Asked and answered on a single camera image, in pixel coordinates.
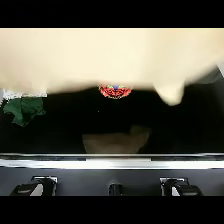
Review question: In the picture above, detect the cream T-shirt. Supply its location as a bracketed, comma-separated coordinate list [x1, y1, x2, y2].
[0, 27, 224, 107]

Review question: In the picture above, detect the green garment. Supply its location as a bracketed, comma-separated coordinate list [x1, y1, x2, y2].
[2, 95, 47, 128]

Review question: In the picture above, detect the silver frame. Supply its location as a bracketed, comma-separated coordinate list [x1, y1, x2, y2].
[0, 153, 224, 197]

